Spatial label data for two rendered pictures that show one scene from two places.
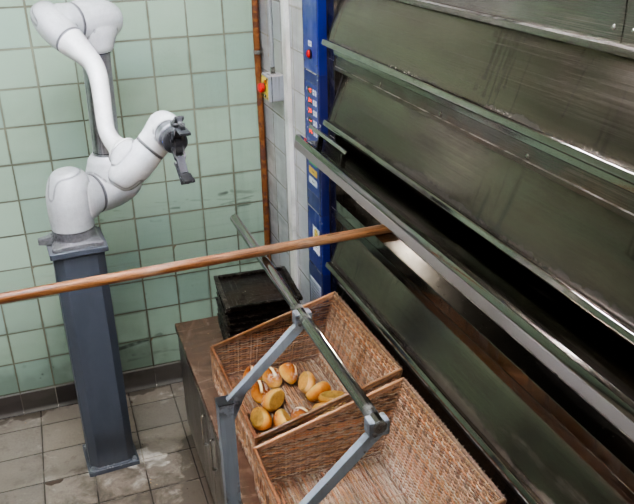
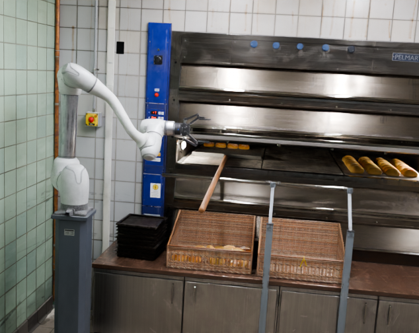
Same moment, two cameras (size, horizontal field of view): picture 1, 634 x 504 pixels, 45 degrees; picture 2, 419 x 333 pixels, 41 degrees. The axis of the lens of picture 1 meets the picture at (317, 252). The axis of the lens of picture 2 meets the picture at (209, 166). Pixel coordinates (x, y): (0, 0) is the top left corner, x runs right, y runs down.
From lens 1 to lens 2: 3.48 m
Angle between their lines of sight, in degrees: 63
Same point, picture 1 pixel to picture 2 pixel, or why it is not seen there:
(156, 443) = not seen: outside the picture
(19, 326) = not seen: outside the picture
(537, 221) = (343, 125)
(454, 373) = (296, 197)
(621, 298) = (384, 133)
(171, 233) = (26, 224)
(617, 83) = (371, 80)
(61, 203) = (85, 184)
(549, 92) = (346, 86)
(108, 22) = not seen: hidden behind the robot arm
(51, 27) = (90, 76)
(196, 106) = (37, 137)
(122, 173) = (157, 148)
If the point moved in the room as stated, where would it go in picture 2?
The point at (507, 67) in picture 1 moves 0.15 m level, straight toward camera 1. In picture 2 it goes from (322, 82) to (343, 83)
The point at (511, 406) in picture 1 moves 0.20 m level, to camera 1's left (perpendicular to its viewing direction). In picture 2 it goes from (330, 193) to (323, 198)
